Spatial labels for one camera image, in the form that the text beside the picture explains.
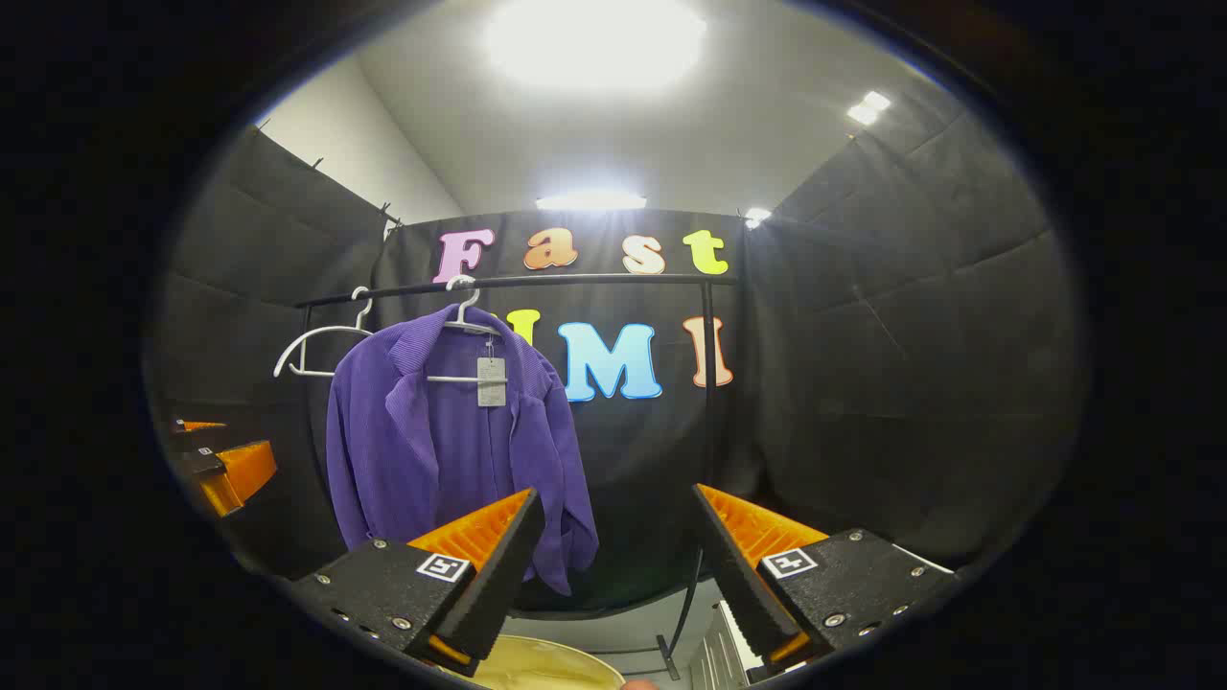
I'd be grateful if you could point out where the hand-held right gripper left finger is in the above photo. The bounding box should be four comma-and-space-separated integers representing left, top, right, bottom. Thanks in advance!
292, 487, 545, 679

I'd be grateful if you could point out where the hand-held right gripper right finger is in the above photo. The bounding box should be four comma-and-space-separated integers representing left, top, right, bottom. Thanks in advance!
692, 483, 960, 672

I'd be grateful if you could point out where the cream laundry hamper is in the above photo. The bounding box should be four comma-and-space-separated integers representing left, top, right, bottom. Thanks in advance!
470, 634, 626, 690

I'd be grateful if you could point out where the purple ribbed knit cardigan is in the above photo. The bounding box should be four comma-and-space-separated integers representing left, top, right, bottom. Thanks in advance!
326, 305, 600, 597

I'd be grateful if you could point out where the black metal clothes rack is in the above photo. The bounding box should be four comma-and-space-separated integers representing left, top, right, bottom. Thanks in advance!
295, 273, 739, 681

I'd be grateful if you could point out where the white plastic clothes hanger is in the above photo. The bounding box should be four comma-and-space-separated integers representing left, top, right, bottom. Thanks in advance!
427, 275, 509, 386
273, 286, 375, 380

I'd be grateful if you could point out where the white ribbed object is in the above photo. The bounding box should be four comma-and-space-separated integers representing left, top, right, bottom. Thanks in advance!
690, 599, 765, 690

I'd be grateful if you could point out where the black backdrop cloth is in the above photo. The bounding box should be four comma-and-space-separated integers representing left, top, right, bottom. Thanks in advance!
144, 125, 1089, 614

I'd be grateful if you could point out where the large ceiling light panel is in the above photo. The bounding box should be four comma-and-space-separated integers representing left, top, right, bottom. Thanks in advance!
484, 0, 710, 92

